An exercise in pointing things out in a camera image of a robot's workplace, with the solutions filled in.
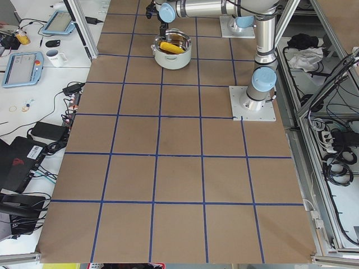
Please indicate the yellow cup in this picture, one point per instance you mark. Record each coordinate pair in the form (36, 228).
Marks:
(22, 37)

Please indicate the far blue teach pendant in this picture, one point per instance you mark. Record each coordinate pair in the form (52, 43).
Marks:
(59, 24)

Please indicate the near blue teach pendant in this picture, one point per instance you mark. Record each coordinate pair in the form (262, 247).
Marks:
(23, 69)

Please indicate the yellow corn cob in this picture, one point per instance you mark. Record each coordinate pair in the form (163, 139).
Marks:
(171, 48)

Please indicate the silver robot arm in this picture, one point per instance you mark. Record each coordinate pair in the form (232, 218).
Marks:
(264, 77)

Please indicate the black laptop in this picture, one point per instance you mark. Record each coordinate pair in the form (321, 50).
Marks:
(19, 160)

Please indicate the black cloth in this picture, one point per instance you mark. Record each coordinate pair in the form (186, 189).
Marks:
(303, 41)

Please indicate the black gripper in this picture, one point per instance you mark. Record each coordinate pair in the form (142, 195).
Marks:
(162, 27)

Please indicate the pale green electric pot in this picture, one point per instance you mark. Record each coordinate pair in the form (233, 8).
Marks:
(169, 60)

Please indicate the black computer mouse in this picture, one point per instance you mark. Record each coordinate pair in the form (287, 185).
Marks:
(52, 43)

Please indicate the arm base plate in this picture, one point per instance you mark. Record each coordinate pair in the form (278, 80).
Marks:
(245, 109)
(237, 27)

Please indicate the blue teach pendant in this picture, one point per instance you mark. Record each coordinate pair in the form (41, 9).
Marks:
(59, 24)
(23, 69)

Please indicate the white mug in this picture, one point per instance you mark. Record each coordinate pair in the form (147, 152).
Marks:
(56, 58)

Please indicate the black power adapter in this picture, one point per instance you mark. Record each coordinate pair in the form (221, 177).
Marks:
(49, 131)

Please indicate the white crumpled cloth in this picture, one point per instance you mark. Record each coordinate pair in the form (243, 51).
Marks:
(307, 60)

